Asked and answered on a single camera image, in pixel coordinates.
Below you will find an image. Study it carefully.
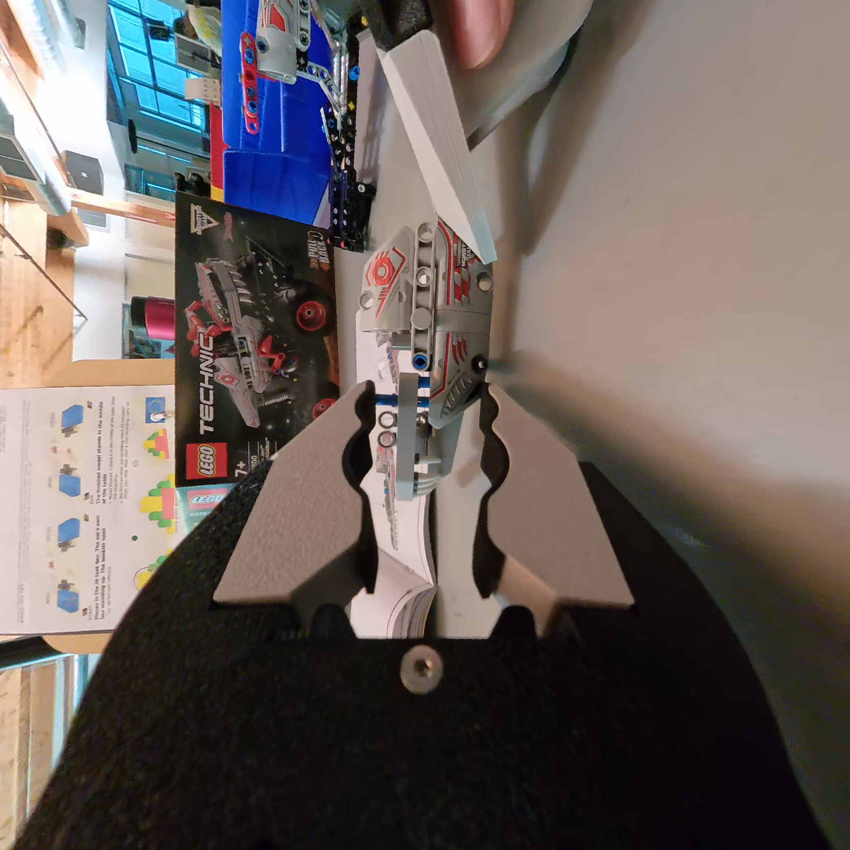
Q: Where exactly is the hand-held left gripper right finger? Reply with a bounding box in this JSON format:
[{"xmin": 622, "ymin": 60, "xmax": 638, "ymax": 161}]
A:
[{"xmin": 473, "ymin": 384, "xmax": 635, "ymax": 635}]

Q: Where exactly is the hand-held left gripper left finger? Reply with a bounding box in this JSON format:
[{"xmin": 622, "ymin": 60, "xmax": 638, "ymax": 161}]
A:
[{"xmin": 214, "ymin": 380, "xmax": 381, "ymax": 610}]

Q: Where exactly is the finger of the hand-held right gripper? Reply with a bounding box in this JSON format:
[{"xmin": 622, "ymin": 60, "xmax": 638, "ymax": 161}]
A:
[{"xmin": 377, "ymin": 30, "xmax": 499, "ymax": 263}]

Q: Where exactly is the grey toy brick jaw assembly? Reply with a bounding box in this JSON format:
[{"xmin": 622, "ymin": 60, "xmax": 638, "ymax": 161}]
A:
[{"xmin": 359, "ymin": 219, "xmax": 496, "ymax": 500}]

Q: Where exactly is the printed task instruction sheet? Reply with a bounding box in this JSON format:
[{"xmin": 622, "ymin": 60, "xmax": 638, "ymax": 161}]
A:
[{"xmin": 0, "ymin": 385, "xmax": 177, "ymax": 636}]

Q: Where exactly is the grey desk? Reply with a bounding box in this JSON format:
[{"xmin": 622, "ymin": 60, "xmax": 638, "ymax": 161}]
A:
[{"xmin": 332, "ymin": 0, "xmax": 850, "ymax": 850}]

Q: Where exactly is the person's right hand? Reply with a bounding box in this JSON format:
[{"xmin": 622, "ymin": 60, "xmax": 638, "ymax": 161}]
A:
[{"xmin": 441, "ymin": 0, "xmax": 517, "ymax": 71}]

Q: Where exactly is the black toy brick chassis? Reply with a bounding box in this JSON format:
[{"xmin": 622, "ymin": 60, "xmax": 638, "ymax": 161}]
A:
[{"xmin": 321, "ymin": 13, "xmax": 377, "ymax": 255}]

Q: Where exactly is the white instruction booklet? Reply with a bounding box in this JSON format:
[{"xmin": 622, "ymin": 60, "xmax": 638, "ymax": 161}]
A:
[{"xmin": 348, "ymin": 312, "xmax": 440, "ymax": 640}]

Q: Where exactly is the grey red toy panel assembly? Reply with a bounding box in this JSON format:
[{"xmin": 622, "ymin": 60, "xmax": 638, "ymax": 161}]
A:
[{"xmin": 255, "ymin": 0, "xmax": 314, "ymax": 85}]

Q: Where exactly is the blue plastic bin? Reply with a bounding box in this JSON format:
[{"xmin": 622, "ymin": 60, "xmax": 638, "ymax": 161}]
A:
[{"xmin": 211, "ymin": 0, "xmax": 336, "ymax": 227}]

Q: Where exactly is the red toy brick beam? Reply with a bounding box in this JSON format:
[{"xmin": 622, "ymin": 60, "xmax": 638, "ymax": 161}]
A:
[{"xmin": 238, "ymin": 30, "xmax": 262, "ymax": 135}]

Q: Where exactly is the black toy set box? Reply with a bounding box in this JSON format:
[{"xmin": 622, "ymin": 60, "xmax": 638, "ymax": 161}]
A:
[{"xmin": 174, "ymin": 191, "xmax": 341, "ymax": 490}]

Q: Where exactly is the pink drinking bottle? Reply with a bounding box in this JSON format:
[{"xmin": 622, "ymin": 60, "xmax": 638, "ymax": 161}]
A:
[{"xmin": 129, "ymin": 297, "xmax": 178, "ymax": 341}]

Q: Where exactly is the black speaker box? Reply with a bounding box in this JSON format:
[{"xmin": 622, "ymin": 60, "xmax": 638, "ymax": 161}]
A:
[{"xmin": 63, "ymin": 151, "xmax": 106, "ymax": 196}]

